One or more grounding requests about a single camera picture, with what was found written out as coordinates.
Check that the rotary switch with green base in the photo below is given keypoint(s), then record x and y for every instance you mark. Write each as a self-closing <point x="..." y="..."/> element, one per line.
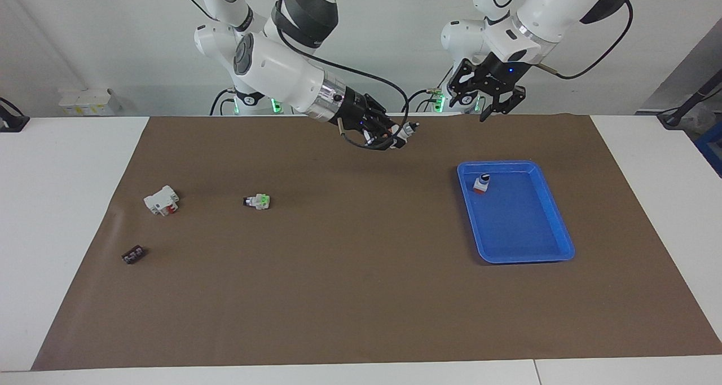
<point x="258" y="202"/>

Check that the rotary switch with red base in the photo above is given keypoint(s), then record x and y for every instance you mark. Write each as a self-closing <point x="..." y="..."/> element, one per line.
<point x="481" y="184"/>

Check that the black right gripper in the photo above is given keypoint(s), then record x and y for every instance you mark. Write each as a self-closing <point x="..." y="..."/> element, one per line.
<point x="358" y="114"/>

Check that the blue crate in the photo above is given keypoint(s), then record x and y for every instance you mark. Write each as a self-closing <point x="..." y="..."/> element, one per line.
<point x="712" y="148"/>

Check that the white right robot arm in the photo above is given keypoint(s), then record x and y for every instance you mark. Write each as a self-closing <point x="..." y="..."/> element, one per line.
<point x="276" y="69"/>

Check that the black clamp base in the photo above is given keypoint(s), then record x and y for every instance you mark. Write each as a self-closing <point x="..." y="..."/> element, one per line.
<point x="11" y="120"/>

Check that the white circuit breaker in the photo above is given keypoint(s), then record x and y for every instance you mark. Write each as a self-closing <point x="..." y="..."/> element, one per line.
<point x="162" y="200"/>

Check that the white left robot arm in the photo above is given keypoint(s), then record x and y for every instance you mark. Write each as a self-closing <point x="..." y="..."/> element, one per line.
<point x="564" y="7"/>

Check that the blue plastic tray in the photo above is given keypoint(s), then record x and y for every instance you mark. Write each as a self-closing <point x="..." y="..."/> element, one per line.
<point x="519" y="227"/>

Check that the brown paper table mat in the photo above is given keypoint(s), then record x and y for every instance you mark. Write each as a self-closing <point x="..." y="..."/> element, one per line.
<point x="361" y="289"/>

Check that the small dark terminal block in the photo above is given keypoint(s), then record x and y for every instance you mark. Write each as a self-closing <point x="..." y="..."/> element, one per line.
<point x="134" y="255"/>

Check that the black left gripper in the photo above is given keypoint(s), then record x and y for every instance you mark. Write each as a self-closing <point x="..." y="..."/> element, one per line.
<point x="505" y="69"/>

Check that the black stand with pole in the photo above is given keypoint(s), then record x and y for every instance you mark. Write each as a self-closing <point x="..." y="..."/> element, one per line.
<point x="685" y="106"/>

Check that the white background box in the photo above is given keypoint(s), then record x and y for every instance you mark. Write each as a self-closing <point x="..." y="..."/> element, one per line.
<point x="87" y="100"/>

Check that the rotary switch with orange base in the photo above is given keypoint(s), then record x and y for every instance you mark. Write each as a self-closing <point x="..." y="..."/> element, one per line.
<point x="405" y="136"/>

